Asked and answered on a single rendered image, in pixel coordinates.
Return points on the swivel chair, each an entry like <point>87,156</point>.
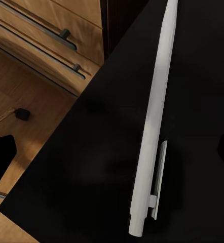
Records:
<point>20,113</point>

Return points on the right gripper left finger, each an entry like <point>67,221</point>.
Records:
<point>7,152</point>

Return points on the cabinet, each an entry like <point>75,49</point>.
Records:
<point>64,42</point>

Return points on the pen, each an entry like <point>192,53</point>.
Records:
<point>142,198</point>

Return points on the desk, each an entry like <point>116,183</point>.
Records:
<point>79,186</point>

